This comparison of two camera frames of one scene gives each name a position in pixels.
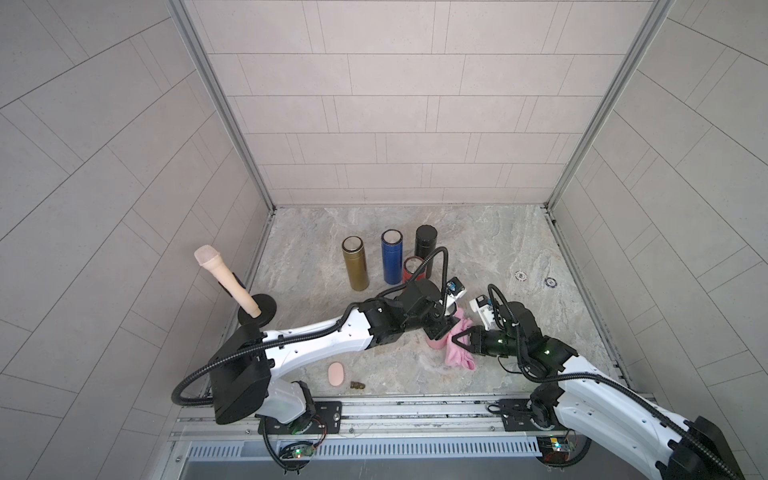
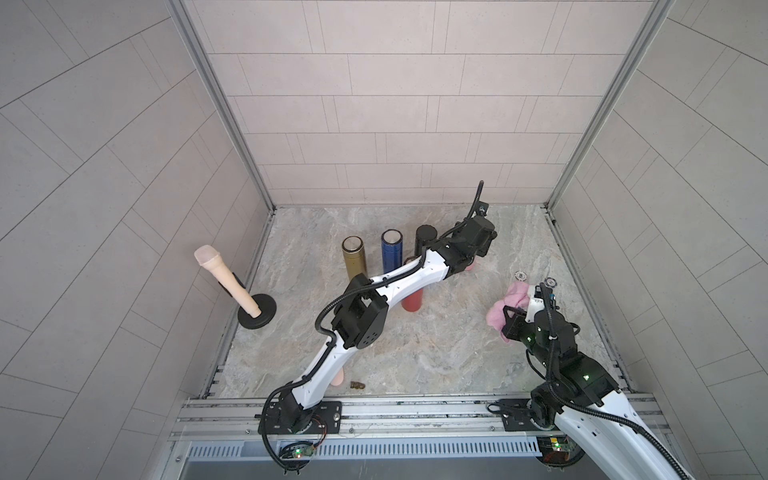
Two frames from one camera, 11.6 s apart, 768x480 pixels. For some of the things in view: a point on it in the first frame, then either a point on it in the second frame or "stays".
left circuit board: (297, 450) stays
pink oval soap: (336, 374) stays
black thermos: (425, 241) stays
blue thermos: (392, 255) stays
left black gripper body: (434, 326) -> (479, 248)
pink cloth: (456, 354) -> (516, 296)
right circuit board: (554, 449) stays
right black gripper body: (498, 343) -> (518, 330)
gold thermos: (356, 262) stays
